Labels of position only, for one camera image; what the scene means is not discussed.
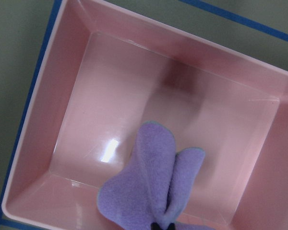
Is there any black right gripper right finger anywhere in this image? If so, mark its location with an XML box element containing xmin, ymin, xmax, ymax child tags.
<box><xmin>167</xmin><ymin>223</ymin><xmax>176</xmax><ymax>230</ymax></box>

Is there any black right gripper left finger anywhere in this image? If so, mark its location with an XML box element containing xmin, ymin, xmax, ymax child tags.
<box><xmin>151</xmin><ymin>222</ymin><xmax>161</xmax><ymax>230</ymax></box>

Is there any purple cloth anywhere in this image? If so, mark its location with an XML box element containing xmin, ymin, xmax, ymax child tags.
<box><xmin>97</xmin><ymin>121</ymin><xmax>205</xmax><ymax>230</ymax></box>

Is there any pink plastic tray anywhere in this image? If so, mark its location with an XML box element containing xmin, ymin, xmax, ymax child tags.
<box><xmin>1</xmin><ymin>0</ymin><xmax>288</xmax><ymax>230</ymax></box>

